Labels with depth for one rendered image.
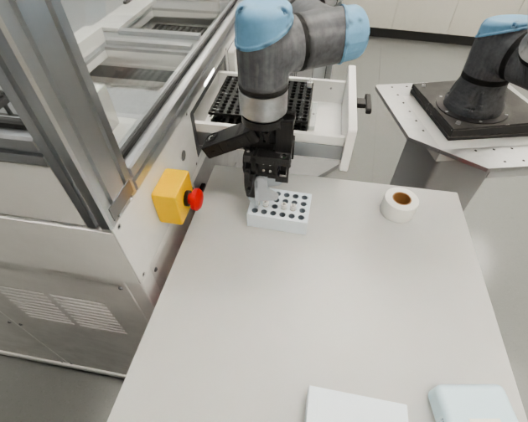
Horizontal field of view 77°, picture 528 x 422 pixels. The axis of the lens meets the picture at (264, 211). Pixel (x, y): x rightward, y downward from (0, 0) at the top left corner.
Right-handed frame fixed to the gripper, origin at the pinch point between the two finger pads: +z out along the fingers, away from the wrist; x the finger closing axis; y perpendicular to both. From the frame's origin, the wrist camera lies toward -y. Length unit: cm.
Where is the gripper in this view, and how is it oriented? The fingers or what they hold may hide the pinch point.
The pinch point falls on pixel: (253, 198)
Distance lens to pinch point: 68.2
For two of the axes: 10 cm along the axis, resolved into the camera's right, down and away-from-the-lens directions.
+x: 2.0, -7.3, 6.6
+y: 9.8, 1.5, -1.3
